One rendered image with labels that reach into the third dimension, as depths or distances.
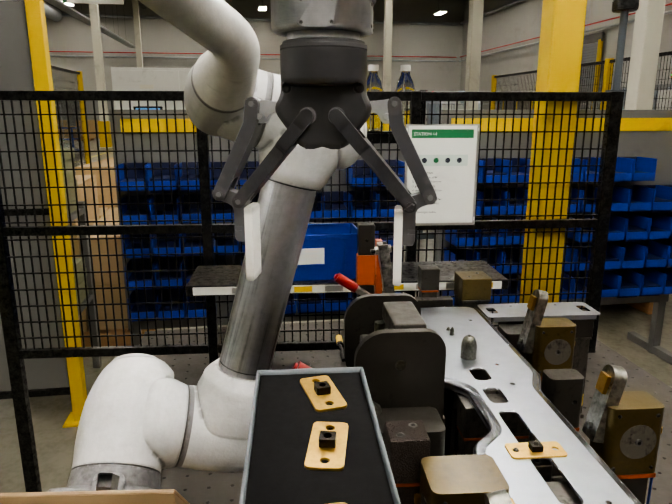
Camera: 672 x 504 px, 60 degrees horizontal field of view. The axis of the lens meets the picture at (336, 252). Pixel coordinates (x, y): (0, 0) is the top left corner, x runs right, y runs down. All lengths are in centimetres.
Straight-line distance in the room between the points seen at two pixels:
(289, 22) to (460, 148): 137
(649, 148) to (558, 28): 195
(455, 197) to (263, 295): 93
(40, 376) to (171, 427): 211
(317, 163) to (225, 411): 48
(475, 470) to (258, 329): 51
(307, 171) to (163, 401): 50
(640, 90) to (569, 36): 387
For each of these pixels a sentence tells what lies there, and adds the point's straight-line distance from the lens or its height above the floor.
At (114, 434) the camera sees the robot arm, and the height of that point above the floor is 95.
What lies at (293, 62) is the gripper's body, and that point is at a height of 153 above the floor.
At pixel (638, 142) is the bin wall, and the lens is 379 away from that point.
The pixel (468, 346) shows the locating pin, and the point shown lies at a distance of 122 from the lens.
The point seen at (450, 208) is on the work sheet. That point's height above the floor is 120.
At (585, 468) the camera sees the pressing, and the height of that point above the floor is 100.
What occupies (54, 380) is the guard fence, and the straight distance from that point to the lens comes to 320.
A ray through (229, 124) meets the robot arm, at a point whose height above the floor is 147.
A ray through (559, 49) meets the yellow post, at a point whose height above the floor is 167.
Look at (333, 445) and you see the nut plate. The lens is 61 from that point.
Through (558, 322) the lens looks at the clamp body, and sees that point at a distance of 136.
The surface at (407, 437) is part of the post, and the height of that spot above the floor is 110.
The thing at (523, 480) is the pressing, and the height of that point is 100.
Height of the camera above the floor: 149
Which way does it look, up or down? 14 degrees down
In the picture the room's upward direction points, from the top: straight up
